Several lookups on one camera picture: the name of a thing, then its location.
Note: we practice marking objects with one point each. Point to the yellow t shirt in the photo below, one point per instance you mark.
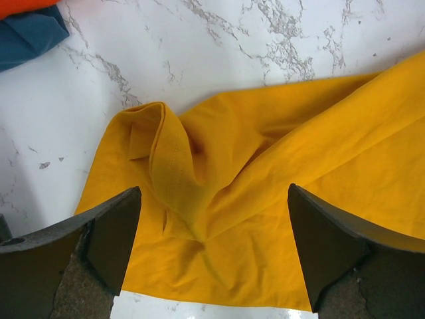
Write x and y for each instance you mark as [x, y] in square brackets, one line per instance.
[215, 226]

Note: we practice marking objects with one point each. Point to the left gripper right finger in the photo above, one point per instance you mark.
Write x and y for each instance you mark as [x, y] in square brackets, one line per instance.
[353, 268]

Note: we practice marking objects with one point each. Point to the folded orange t shirt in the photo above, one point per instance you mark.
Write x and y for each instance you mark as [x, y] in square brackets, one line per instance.
[12, 7]

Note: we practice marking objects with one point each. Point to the folded blue t shirt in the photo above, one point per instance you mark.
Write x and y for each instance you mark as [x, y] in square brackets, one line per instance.
[26, 36]

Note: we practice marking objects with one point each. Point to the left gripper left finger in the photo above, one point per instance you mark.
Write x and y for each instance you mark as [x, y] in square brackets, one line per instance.
[74, 268]

